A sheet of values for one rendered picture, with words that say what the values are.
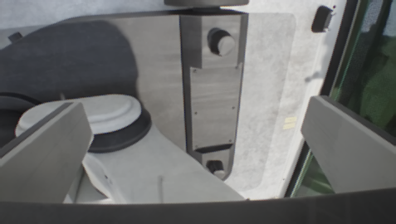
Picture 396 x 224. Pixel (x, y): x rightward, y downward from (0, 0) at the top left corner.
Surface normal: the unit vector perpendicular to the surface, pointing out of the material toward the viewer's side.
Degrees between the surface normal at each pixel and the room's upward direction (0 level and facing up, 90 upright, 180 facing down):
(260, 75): 0
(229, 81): 0
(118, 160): 90
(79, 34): 0
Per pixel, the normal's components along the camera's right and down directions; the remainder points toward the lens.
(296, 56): 0.23, 0.51
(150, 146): -0.01, -0.85
